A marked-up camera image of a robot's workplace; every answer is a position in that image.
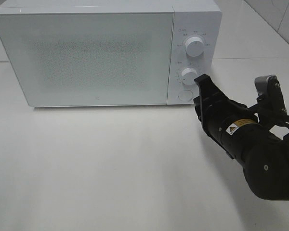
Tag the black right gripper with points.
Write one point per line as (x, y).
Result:
(233, 127)

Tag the round white door button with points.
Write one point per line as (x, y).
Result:
(185, 95)

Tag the white timer knob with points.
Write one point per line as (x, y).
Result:
(188, 75)

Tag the white microwave door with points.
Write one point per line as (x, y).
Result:
(89, 59)

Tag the upper white power knob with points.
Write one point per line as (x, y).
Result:
(194, 45)

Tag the white microwave oven body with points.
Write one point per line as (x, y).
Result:
(204, 23)

